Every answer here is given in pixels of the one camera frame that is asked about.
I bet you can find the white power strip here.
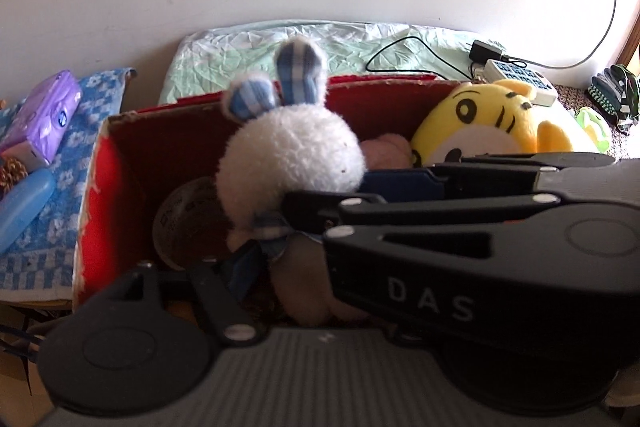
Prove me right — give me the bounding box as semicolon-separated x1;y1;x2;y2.
482;59;560;106

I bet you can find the green frog plush toy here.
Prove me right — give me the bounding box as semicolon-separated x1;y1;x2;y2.
576;106;613;154

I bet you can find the wooden door frame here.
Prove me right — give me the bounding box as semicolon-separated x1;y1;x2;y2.
617;7;640;68

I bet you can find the stack of folded clothes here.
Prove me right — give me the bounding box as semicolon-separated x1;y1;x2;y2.
586;64;640;135

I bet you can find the blue plastic case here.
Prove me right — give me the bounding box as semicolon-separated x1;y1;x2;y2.
0;168;57;255

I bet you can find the pale printed bed sheet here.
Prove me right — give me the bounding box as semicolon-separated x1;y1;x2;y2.
159;21;506;105

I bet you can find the round transparent plastic object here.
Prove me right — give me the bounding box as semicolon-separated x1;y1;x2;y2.
152;177;233;273

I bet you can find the black power adapter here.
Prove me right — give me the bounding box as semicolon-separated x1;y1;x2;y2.
468;39;506;62

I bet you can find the red cardboard box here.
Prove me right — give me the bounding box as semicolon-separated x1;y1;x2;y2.
71;74;463;308

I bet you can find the brown pine cone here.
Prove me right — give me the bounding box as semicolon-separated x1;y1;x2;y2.
0;157;28;195

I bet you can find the purple tissue pack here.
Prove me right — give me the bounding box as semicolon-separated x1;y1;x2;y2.
0;70;83;170

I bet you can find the blue flower print towel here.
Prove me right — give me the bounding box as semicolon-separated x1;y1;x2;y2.
0;67;137;303

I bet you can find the brown patterned tablecloth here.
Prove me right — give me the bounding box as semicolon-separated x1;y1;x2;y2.
555;86;640;160

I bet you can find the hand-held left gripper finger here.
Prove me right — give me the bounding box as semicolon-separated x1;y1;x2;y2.
97;239;268;348

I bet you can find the white plush rabbit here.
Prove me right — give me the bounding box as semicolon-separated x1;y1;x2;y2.
216;36;371;328

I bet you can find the yellow tiger plush toy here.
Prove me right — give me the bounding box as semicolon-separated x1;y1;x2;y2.
411;80;601;168

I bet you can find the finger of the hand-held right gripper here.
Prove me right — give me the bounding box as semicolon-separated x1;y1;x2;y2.
282;191;561;268
360;151;617;204

